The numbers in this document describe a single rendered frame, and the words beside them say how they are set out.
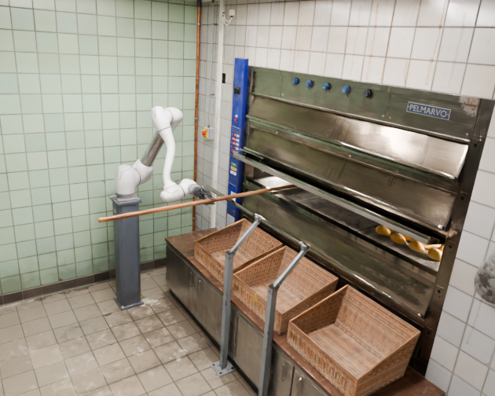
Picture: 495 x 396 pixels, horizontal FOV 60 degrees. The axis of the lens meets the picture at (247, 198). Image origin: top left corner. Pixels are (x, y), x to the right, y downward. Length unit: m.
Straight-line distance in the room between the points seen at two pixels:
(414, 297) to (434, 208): 0.53
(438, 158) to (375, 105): 0.49
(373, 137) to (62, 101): 2.48
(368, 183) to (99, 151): 2.38
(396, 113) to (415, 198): 0.47
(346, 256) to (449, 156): 0.96
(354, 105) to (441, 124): 0.58
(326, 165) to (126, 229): 1.74
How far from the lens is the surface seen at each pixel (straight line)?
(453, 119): 2.33
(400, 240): 2.76
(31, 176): 3.94
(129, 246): 3.76
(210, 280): 3.29
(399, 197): 2.51
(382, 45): 2.58
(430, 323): 2.61
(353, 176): 2.72
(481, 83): 2.25
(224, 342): 3.25
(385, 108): 2.56
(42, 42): 3.80
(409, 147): 2.45
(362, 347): 2.83
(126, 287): 3.94
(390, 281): 2.69
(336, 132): 2.78
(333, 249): 2.94
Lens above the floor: 2.26
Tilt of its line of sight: 20 degrees down
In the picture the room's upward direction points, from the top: 4 degrees clockwise
